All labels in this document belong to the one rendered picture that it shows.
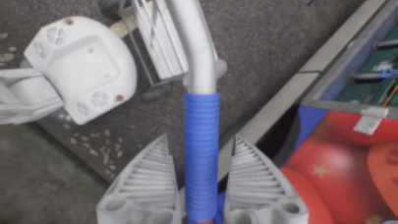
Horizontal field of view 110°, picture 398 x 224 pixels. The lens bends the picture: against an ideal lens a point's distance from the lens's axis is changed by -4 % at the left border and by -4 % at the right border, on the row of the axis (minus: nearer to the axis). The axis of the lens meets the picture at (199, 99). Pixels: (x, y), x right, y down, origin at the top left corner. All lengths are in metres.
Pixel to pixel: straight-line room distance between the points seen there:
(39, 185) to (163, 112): 1.02
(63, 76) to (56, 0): 0.64
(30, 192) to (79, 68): 0.99
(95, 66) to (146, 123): 0.61
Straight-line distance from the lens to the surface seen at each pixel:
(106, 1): 1.26
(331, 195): 0.86
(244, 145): 0.17
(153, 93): 1.11
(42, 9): 1.61
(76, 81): 1.13
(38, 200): 1.71
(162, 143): 0.16
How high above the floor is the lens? 1.35
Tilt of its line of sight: 70 degrees down
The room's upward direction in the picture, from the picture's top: 107 degrees clockwise
